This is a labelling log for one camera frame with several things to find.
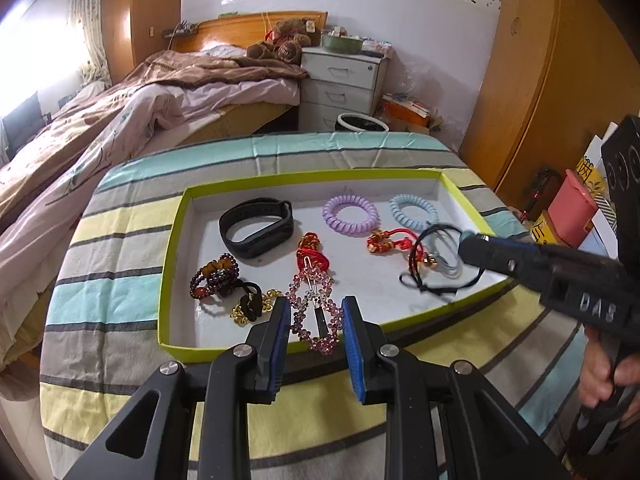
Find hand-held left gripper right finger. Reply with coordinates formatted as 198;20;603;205
341;296;571;480

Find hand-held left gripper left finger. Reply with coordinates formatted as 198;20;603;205
62;302;292;480

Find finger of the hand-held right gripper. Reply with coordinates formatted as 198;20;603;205
459;244;632;326
459;231;602;257

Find pink rhinestone hair clip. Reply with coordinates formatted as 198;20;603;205
285;267;347;353

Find black cord bracelet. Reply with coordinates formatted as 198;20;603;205
399;222;493;297

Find dark red beaded bracelet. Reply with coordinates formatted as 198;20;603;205
189;255;242;302

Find blue coil hair tie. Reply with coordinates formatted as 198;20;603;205
389;192;441;233

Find purple coil hair tie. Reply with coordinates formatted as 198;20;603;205
322;193;379;237

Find green-edged white tray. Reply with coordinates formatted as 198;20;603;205
157;169;526;363

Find person's right hand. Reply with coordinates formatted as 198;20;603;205
577;328;640;404

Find yellow box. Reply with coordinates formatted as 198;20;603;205
529;211;558;245

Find white cardboard sheets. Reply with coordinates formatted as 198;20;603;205
575;122;621;246

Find pink bin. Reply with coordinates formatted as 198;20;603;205
547;169;600;247

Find red knot gold charm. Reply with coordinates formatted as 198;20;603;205
295;232;332;273

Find black wristband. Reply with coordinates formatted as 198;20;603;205
219;198;295;260

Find large wooden wardrobe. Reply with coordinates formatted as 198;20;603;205
457;0;640;206

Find orange box with books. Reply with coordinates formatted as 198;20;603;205
380;92;443;136

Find striped tablecloth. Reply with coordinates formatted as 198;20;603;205
40;132;591;480

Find black white-rimmed bin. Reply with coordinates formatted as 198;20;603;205
335;113;391;134

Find white nightstand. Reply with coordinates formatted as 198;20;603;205
299;47;390;133

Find pile of small boxes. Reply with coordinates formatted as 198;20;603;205
362;37;393;58

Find wooden bed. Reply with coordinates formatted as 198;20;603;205
0;11;328;376

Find pink floral duvet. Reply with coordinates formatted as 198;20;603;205
0;77;301;376

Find brown teddy bear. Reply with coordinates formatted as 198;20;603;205
246;17;313;64

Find brown blanket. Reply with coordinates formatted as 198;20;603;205
120;45;311;103

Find black chair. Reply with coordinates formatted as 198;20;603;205
0;91;51;158

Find narrow wooden cabinet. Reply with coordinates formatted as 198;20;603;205
100;0;183;78

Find floral curtain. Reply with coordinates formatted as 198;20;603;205
67;0;113;86

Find gold flower black hair tie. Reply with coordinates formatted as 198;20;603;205
230;282;283;326

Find grey hair tie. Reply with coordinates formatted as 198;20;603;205
429;232;472;281

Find red knot bracelet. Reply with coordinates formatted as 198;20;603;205
366;227;416;257

